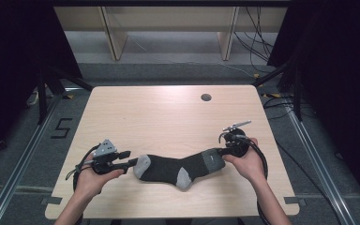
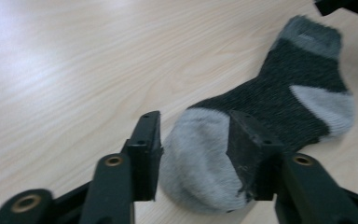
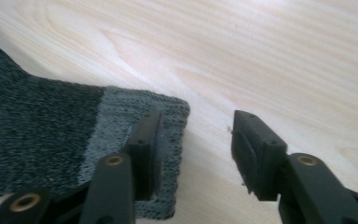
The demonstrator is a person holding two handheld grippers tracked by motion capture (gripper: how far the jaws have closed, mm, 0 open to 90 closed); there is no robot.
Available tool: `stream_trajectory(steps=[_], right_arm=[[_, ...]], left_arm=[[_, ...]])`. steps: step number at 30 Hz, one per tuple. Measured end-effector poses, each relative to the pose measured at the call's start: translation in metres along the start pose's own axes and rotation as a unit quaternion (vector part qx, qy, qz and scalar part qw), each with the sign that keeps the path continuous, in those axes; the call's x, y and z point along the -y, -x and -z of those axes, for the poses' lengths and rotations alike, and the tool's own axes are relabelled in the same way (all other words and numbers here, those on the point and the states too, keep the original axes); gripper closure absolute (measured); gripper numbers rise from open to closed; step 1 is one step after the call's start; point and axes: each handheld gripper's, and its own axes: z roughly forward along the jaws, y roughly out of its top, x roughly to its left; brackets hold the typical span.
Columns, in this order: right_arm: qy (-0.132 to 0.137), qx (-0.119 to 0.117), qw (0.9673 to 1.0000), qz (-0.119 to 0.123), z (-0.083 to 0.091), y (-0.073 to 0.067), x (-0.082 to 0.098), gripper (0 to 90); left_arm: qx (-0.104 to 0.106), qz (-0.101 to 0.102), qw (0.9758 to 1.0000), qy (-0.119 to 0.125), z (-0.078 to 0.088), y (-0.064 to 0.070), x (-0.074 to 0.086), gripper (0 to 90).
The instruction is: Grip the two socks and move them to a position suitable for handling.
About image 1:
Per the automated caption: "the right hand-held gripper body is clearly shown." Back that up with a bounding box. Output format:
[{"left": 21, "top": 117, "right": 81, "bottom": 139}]
[{"left": 218, "top": 120, "right": 252, "bottom": 158}]

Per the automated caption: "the bundle of black hanging cables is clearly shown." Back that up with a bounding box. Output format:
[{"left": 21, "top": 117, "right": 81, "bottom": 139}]
[{"left": 233, "top": 6, "right": 276, "bottom": 73}]

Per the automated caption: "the black metal stand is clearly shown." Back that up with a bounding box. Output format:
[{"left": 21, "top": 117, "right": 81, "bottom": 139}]
[
  {"left": 252, "top": 61, "right": 305, "bottom": 122},
  {"left": 37, "top": 65, "right": 94, "bottom": 125}
]

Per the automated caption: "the black curtain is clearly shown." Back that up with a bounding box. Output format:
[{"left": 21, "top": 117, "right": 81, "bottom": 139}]
[
  {"left": 266, "top": 0, "right": 360, "bottom": 215},
  {"left": 0, "top": 0, "right": 83, "bottom": 165}
]

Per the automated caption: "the person's right hand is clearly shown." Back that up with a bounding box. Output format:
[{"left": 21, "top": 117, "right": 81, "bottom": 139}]
[{"left": 223, "top": 137, "right": 268, "bottom": 185}]

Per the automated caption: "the grey tape strip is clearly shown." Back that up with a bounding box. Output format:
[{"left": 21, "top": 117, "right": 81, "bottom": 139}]
[
  {"left": 283, "top": 196, "right": 308, "bottom": 206},
  {"left": 40, "top": 196, "right": 63, "bottom": 206}
]

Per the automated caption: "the metal floor rail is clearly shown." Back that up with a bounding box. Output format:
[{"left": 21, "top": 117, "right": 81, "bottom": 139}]
[
  {"left": 284, "top": 104, "right": 360, "bottom": 225},
  {"left": 0, "top": 93, "right": 64, "bottom": 225}
]

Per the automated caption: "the black floor cable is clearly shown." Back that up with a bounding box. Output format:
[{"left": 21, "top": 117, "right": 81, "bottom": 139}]
[{"left": 275, "top": 140, "right": 343, "bottom": 225}]

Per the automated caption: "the black tape floor mark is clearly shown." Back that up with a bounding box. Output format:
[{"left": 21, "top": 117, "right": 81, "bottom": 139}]
[{"left": 50, "top": 117, "right": 74, "bottom": 140}]

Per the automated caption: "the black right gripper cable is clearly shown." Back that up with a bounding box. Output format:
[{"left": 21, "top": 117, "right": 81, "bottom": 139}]
[{"left": 217, "top": 130, "right": 271, "bottom": 225}]

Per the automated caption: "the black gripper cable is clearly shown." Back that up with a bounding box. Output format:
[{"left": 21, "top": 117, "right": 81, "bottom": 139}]
[
  {"left": 65, "top": 142, "right": 103, "bottom": 192},
  {"left": 217, "top": 130, "right": 271, "bottom": 225}
]

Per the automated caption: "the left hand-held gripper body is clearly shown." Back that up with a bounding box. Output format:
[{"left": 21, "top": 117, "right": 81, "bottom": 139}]
[{"left": 92, "top": 139, "right": 121, "bottom": 175}]

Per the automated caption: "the person's left hand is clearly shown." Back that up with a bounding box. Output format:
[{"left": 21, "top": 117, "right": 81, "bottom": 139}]
[{"left": 74, "top": 153, "right": 125, "bottom": 199}]

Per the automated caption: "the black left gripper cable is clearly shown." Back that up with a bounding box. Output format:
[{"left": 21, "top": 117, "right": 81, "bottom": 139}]
[{"left": 65, "top": 142, "right": 103, "bottom": 192}]

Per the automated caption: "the black sock with grey toe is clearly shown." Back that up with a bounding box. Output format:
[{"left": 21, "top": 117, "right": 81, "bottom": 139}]
[
  {"left": 134, "top": 149, "right": 227, "bottom": 191},
  {"left": 133, "top": 147, "right": 226, "bottom": 191}
]

